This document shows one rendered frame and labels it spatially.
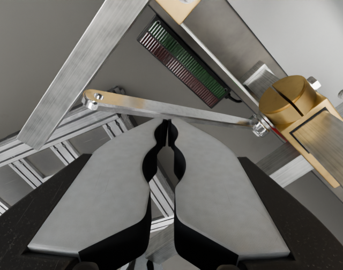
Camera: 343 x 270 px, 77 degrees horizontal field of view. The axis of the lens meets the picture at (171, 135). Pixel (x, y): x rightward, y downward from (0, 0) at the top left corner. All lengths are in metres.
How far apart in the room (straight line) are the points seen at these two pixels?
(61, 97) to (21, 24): 0.96
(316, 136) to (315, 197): 1.65
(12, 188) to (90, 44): 1.26
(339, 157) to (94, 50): 0.24
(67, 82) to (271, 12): 0.36
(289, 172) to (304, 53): 0.28
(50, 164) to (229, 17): 1.07
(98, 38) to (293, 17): 0.35
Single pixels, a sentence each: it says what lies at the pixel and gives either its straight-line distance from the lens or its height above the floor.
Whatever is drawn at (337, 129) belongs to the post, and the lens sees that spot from 0.22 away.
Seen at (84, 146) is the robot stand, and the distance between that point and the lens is 1.09.
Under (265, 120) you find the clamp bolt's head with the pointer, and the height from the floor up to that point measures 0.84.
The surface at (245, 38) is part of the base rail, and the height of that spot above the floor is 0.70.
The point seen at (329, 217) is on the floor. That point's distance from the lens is 2.10.
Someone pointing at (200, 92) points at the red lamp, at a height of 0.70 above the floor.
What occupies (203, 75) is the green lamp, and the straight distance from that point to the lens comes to 0.37.
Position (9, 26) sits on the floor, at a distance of 1.26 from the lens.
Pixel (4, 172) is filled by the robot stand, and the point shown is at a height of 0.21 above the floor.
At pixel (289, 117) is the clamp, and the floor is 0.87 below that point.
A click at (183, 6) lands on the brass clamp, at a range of 0.23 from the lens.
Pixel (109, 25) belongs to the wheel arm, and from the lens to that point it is 0.24.
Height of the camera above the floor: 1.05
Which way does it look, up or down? 59 degrees down
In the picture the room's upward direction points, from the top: 179 degrees clockwise
